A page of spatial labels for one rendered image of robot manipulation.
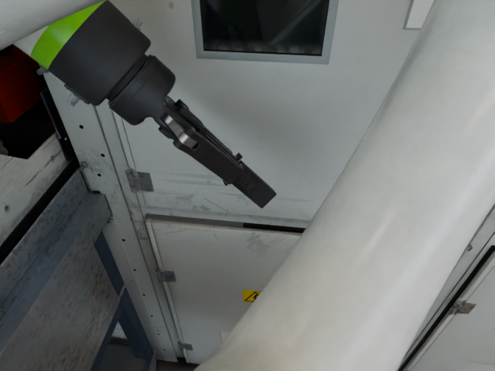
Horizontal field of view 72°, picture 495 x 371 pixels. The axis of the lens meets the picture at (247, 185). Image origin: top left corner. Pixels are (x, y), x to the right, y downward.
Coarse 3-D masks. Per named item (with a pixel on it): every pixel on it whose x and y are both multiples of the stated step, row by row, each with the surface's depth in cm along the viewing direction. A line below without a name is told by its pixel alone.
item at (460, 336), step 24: (480, 240) 67; (456, 264) 72; (480, 264) 70; (456, 288) 78; (480, 288) 73; (432, 312) 85; (456, 312) 81; (480, 312) 79; (432, 336) 89; (456, 336) 87; (480, 336) 86; (408, 360) 102; (432, 360) 97; (456, 360) 96; (480, 360) 94
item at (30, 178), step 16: (48, 144) 62; (0, 160) 52; (16, 160) 55; (32, 160) 58; (48, 160) 62; (64, 160) 67; (0, 176) 52; (16, 176) 55; (32, 176) 59; (48, 176) 63; (0, 192) 52; (16, 192) 55; (32, 192) 59; (0, 208) 52; (16, 208) 56; (0, 224) 53; (16, 224) 56; (0, 240) 53
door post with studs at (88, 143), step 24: (48, 72) 54; (72, 120) 60; (72, 144) 64; (96, 144) 63; (96, 168) 66; (120, 192) 70; (120, 216) 75; (144, 264) 87; (144, 288) 94; (168, 336) 113; (168, 360) 127
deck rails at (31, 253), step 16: (80, 176) 68; (64, 192) 63; (80, 192) 68; (48, 208) 59; (64, 208) 63; (80, 208) 68; (48, 224) 59; (64, 224) 64; (32, 240) 56; (48, 240) 59; (16, 256) 52; (32, 256) 56; (48, 256) 59; (0, 272) 50; (16, 272) 53; (32, 272) 56; (0, 288) 50; (16, 288) 53; (0, 304) 50; (16, 304) 53; (0, 320) 50
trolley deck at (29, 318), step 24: (96, 216) 69; (72, 240) 62; (0, 264) 58; (48, 264) 58; (72, 264) 62; (48, 288) 56; (24, 312) 52; (48, 312) 56; (0, 336) 49; (24, 336) 51; (0, 360) 47; (24, 360) 51
